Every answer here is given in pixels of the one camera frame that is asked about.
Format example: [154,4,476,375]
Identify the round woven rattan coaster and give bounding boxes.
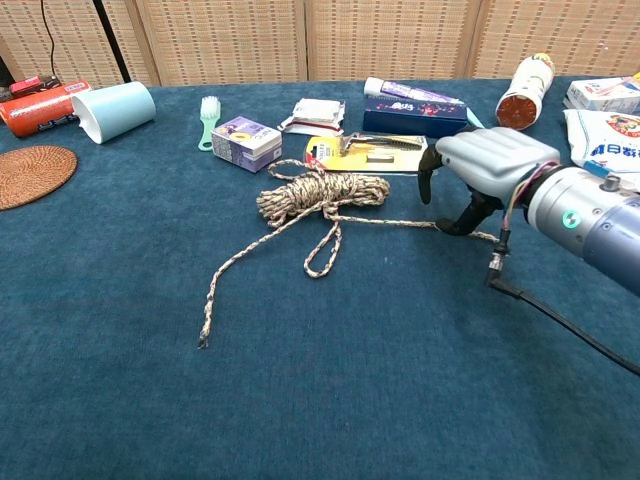
[0,145,79,212]

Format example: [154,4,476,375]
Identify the white drink bottle yellow cap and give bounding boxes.
[494,53,556,132]

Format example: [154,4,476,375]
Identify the dark blue toothpaste box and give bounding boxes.
[362,96,469,141]

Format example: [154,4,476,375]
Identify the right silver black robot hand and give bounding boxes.
[417,126,562,237]

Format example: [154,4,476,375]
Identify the white snack packet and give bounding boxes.
[277,97,347,137]

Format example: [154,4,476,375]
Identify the orange-red can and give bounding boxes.
[0,79,93,139]

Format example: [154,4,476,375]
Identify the green brush white bristles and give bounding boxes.
[197,95,223,153]

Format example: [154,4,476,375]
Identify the black stand pole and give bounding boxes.
[92,0,132,84]

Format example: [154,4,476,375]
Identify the white purple toothpaste tube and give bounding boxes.
[363,76,464,106]

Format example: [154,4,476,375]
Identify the white milk carton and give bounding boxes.
[563,77,640,116]

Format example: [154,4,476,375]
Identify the thin black hanging cable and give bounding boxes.
[40,0,57,79]

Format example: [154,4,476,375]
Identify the white sugar bag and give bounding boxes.
[563,108,640,194]

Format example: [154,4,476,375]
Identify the small purple white box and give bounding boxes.
[210,115,283,174]

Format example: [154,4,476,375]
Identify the razor in blister pack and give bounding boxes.
[303,131,437,175]

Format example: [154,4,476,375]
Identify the bamboo folding screen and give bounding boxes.
[0,0,640,89]

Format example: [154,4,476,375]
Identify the light blue plastic cup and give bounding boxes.
[70,81,157,145]

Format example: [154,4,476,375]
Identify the black cable with plug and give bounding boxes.
[484,227,640,376]

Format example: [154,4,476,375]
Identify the beige braided rope bundle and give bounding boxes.
[198,158,501,350]

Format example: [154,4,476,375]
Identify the blue felt table cover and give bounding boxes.
[0,75,640,480]

